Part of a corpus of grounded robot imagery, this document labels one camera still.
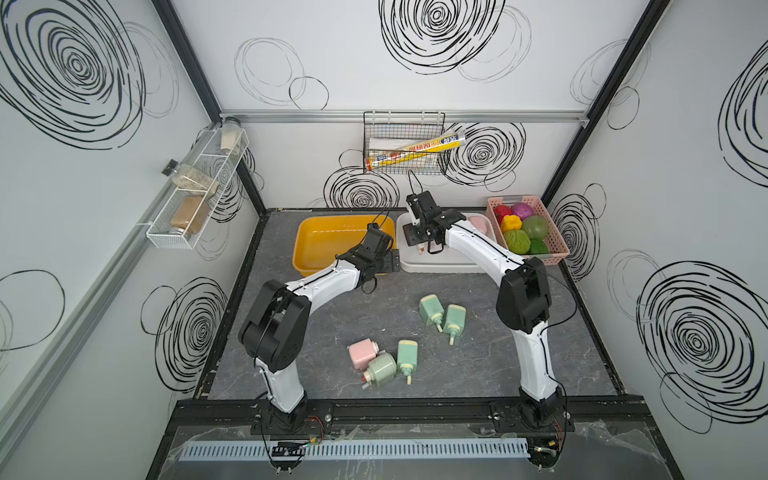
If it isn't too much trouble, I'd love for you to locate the white plastic storage tray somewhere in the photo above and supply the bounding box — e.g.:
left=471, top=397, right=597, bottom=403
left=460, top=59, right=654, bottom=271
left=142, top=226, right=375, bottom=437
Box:
left=396, top=213, right=484, bottom=274

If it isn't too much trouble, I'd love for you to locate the yellow plastic storage tray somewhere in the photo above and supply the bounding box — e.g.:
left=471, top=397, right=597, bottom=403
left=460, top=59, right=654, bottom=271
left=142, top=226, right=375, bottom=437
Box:
left=292, top=214, right=397, bottom=277

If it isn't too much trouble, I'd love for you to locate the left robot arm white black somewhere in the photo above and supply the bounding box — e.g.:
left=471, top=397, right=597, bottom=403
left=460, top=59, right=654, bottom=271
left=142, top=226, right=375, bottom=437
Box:
left=238, top=223, right=394, bottom=416

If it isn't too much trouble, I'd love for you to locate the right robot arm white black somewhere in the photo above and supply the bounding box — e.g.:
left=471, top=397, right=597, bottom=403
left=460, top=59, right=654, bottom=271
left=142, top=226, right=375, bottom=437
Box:
left=403, top=191, right=565, bottom=429

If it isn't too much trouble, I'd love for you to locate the yellow red foil roll box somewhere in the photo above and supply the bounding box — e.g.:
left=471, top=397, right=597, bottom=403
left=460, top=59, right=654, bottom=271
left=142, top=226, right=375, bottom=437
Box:
left=363, top=132, right=465, bottom=171

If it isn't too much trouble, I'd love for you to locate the red toy pepper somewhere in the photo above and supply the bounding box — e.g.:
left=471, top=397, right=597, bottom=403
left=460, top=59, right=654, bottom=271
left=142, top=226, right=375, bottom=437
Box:
left=493, top=204, right=513, bottom=225

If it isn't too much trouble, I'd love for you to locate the yellow toy pepper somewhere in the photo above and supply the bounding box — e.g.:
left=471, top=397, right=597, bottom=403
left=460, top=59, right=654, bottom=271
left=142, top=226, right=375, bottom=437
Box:
left=500, top=214, right=522, bottom=233

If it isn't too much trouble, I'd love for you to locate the dark green toy vegetable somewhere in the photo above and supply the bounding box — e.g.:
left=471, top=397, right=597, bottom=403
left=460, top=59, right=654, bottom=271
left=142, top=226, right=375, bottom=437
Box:
left=503, top=229, right=549, bottom=255

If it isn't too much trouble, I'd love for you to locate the pink perforated plastic basket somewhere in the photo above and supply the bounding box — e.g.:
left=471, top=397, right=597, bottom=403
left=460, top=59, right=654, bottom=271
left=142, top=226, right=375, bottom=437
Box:
left=486, top=195, right=570, bottom=266

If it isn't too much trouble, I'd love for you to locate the purple toy vegetable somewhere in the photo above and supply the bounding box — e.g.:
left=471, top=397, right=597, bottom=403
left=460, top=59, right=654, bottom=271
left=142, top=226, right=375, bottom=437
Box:
left=510, top=203, right=535, bottom=220

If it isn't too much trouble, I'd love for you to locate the green toy apple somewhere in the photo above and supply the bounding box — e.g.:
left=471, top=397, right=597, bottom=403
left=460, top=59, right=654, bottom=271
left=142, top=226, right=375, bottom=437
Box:
left=522, top=215, right=549, bottom=241

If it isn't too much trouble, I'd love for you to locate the glass jar on shelf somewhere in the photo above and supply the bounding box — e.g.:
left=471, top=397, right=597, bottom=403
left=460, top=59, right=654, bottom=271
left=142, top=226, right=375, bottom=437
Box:
left=220, top=117, right=242, bottom=152

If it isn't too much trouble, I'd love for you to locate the clear bottle on shelf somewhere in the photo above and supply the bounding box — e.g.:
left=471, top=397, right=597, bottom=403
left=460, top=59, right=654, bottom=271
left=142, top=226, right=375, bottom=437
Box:
left=161, top=160, right=219, bottom=198

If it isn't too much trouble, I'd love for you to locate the black wire wall basket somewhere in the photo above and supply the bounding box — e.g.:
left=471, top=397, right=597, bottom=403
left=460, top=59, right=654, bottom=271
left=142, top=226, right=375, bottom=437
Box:
left=362, top=110, right=447, bottom=175

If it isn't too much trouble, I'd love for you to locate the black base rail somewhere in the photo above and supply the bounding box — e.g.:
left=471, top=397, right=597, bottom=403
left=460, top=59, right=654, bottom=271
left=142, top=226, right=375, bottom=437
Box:
left=163, top=395, right=650, bottom=440

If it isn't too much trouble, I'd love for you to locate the white wire wall shelf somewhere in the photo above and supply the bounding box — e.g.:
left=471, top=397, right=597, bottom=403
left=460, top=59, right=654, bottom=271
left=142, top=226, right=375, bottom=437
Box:
left=146, top=118, right=249, bottom=250

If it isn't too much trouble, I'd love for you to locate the aluminium wall rail back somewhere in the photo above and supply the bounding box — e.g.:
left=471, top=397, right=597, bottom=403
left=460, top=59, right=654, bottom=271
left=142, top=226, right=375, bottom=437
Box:
left=220, top=109, right=589, bottom=126

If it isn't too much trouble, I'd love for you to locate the aluminium wall rail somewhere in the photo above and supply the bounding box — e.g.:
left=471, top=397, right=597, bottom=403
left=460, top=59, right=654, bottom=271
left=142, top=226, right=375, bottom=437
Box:
left=220, top=109, right=589, bottom=126
left=0, top=179, right=181, bottom=451

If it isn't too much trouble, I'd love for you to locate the white slotted cable duct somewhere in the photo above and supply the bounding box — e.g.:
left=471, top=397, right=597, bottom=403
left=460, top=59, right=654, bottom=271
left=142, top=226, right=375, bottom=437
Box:
left=178, top=438, right=530, bottom=462

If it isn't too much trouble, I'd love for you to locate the black corner frame post right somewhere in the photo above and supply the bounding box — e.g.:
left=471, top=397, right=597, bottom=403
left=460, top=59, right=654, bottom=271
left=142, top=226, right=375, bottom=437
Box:
left=541, top=0, right=671, bottom=206

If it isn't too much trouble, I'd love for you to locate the black corner frame post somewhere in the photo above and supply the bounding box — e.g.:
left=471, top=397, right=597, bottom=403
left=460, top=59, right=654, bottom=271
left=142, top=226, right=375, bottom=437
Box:
left=541, top=0, right=671, bottom=206
left=151, top=0, right=267, bottom=216

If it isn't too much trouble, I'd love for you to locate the aluminium wall rail left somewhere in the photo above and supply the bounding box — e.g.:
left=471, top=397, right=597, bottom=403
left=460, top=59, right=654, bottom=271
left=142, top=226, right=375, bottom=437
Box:
left=0, top=179, right=181, bottom=451

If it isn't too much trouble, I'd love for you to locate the black corner frame post left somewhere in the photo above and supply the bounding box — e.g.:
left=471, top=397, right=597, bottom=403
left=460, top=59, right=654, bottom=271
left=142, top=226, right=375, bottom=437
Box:
left=151, top=0, right=267, bottom=216

